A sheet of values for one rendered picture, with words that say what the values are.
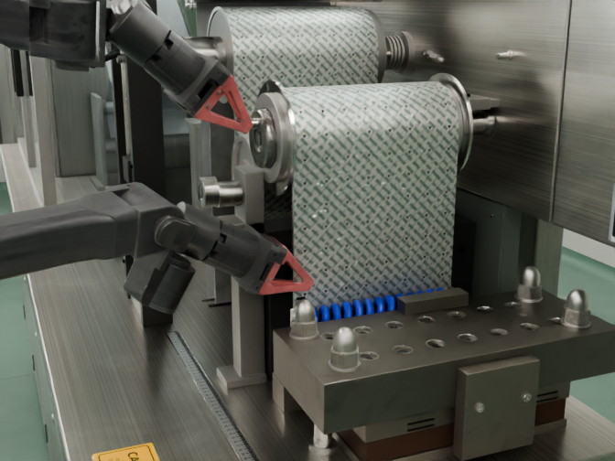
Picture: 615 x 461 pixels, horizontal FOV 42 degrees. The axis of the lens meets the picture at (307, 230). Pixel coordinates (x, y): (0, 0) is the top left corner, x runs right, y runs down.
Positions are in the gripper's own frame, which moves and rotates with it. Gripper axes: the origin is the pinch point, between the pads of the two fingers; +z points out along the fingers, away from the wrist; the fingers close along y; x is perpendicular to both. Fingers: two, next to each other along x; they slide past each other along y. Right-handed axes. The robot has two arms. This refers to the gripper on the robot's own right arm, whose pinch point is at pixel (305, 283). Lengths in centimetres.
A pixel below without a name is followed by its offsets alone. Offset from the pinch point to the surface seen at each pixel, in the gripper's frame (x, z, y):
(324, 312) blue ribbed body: -2.0, 2.7, 3.2
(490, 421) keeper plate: -2.9, 18.0, 21.9
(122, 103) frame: 9, -22, -47
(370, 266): 5.5, 7.4, 0.2
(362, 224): 10.1, 3.4, 0.2
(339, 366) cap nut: -4.4, -0.9, 17.6
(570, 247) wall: 45, 278, -253
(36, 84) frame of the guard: 2, -30, -102
